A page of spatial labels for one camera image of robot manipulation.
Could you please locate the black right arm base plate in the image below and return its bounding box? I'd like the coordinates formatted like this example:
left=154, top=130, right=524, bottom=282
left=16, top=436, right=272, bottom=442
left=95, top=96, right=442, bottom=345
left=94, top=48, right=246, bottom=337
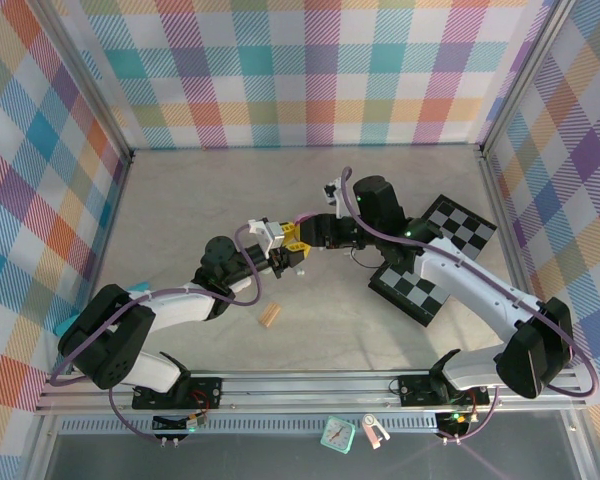
left=397, top=372, right=491, bottom=407

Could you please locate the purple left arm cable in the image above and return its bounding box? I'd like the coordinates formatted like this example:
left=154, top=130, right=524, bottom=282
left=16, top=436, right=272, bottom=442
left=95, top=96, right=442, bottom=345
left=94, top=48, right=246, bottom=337
left=47, top=224, right=266, bottom=444

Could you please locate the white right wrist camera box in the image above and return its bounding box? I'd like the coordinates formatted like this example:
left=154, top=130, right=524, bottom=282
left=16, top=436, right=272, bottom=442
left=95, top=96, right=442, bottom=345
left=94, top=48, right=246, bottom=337
left=322, top=174, right=354, bottom=219

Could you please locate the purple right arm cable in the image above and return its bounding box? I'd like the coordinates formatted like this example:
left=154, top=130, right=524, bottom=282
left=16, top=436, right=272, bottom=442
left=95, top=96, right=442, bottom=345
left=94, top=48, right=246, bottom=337
left=337, top=165, right=600, bottom=444

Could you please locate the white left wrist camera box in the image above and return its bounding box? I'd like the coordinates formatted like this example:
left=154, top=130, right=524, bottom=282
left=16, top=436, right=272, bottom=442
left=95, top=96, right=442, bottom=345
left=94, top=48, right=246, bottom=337
left=247, top=217, right=287, bottom=259

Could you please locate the black grey chessboard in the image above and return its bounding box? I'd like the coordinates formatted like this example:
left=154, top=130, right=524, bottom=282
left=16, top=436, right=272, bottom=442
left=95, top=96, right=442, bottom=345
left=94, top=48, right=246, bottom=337
left=368, top=193, right=499, bottom=329

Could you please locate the teal square alarm clock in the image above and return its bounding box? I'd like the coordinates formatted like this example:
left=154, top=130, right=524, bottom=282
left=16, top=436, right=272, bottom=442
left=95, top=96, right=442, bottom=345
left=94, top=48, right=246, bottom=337
left=319, top=414, right=356, bottom=455

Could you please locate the perforated grey cable duct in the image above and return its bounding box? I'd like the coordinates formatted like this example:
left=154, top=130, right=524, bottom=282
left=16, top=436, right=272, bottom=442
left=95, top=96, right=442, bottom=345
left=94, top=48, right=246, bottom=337
left=59, top=418, right=441, bottom=434

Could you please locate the white pink clip tool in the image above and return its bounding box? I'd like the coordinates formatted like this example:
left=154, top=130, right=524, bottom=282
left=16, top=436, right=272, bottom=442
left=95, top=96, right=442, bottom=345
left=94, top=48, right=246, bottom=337
left=360, top=412, right=392, bottom=450

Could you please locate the small wooden block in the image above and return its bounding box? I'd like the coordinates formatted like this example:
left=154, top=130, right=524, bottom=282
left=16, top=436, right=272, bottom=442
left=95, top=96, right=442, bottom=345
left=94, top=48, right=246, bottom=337
left=258, top=301, right=283, bottom=329

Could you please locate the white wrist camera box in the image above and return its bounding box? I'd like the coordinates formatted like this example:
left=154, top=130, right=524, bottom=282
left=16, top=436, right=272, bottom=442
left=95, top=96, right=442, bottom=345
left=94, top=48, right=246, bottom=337
left=322, top=174, right=354, bottom=219
left=247, top=217, right=287, bottom=259

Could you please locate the aluminium frame post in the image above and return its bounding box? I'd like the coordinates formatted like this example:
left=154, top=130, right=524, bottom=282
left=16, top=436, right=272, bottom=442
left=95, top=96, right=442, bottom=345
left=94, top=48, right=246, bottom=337
left=478, top=0, right=580, bottom=156
left=42, top=0, right=135, bottom=164

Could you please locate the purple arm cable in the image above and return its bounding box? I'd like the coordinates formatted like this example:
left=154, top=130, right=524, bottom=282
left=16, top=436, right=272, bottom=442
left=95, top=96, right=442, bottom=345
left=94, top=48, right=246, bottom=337
left=337, top=165, right=600, bottom=444
left=47, top=224, right=266, bottom=444

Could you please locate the aluminium mounting rail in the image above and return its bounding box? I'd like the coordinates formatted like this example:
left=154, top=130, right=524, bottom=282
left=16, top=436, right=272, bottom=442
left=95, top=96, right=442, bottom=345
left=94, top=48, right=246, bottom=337
left=34, top=369, right=589, bottom=416

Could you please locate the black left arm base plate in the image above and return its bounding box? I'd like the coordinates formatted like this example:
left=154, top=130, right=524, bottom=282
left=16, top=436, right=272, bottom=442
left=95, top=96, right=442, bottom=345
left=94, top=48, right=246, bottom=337
left=132, top=375, right=223, bottom=410

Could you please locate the aluminium table edge rail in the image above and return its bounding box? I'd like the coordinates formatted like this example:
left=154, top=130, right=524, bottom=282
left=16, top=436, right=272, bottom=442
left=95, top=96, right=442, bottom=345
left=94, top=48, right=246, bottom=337
left=69, top=152, right=136, bottom=376
left=477, top=144, right=554, bottom=371

